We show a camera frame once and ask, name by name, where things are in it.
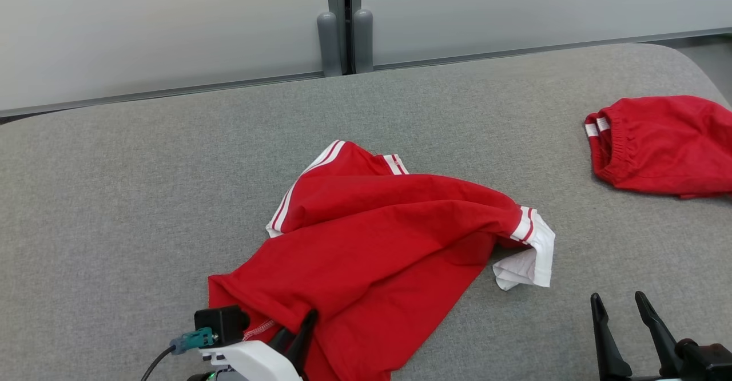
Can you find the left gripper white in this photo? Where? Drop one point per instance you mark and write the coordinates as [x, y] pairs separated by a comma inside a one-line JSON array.
[[251, 364]]

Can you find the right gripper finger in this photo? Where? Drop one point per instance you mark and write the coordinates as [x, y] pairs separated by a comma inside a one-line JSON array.
[[657, 329], [607, 352]]

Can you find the red basketball jersey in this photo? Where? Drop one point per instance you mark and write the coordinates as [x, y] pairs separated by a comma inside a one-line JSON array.
[[377, 243]]

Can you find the red shorts white stripes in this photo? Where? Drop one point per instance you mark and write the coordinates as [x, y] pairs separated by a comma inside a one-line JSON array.
[[669, 146]]

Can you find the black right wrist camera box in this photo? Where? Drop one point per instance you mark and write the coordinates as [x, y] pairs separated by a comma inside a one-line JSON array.
[[709, 361]]

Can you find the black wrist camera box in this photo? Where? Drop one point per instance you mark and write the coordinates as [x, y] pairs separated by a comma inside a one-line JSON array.
[[220, 324], [709, 361]]

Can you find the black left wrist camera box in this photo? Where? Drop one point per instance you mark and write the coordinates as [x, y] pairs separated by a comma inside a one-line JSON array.
[[220, 324]]

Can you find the grey cylindrical post foot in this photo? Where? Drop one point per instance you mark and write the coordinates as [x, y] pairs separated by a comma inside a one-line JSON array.
[[329, 43], [363, 40]]

